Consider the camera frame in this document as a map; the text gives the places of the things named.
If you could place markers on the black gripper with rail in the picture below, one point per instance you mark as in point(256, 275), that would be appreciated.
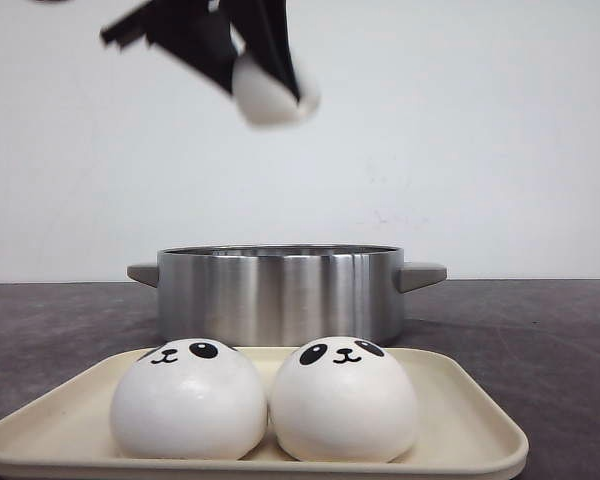
point(200, 36)

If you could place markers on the beige rectangular tray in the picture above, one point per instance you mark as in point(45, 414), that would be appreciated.
point(64, 434)

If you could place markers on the panda bun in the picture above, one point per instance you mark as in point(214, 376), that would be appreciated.
point(343, 399)
point(192, 398)

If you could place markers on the stainless steel pot grey handles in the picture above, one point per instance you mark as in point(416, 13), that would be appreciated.
point(283, 295)

